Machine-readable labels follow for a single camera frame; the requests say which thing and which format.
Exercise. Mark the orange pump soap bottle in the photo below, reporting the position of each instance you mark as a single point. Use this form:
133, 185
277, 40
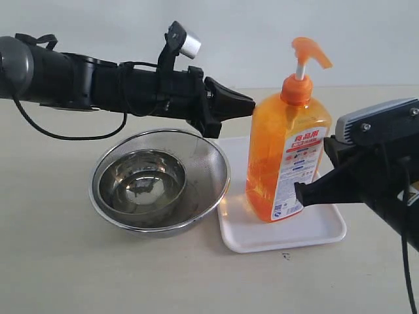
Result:
286, 139

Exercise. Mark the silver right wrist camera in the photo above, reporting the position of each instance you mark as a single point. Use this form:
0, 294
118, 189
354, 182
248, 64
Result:
380, 123

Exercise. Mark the steel mesh colander bowl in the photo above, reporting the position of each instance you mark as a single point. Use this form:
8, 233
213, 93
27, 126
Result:
208, 179

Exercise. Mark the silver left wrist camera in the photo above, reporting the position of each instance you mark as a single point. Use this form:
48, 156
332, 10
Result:
182, 40

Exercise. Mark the small stainless steel bowl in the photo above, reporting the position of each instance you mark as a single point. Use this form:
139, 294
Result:
146, 181

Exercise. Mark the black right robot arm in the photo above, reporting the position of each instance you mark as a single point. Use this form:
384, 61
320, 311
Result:
405, 224

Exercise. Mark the white foam tray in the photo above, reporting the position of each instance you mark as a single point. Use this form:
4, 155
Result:
243, 232

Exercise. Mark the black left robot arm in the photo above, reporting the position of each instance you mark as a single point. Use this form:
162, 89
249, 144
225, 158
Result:
31, 70

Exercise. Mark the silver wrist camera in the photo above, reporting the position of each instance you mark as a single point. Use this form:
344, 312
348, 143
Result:
182, 40
380, 123

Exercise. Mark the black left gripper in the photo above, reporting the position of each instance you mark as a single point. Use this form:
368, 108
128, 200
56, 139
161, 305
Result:
183, 95

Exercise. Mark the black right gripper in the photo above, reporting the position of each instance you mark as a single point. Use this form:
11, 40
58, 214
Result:
383, 176

